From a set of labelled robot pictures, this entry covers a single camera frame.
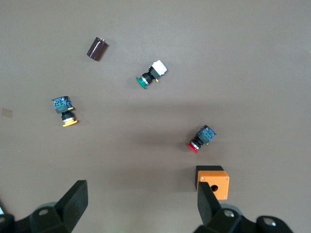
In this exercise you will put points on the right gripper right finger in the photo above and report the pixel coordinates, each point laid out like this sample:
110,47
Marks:
206,208

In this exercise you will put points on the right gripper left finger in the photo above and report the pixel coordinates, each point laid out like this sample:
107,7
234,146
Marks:
73,206

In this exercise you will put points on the yellow push button switch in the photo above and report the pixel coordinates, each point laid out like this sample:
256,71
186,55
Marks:
63,109

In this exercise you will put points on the orange button enclosure box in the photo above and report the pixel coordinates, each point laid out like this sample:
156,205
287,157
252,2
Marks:
217,180

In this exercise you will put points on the red push button switch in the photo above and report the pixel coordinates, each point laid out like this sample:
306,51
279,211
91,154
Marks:
202,138

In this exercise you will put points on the green push button switch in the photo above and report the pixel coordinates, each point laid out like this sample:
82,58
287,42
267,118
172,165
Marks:
151,74

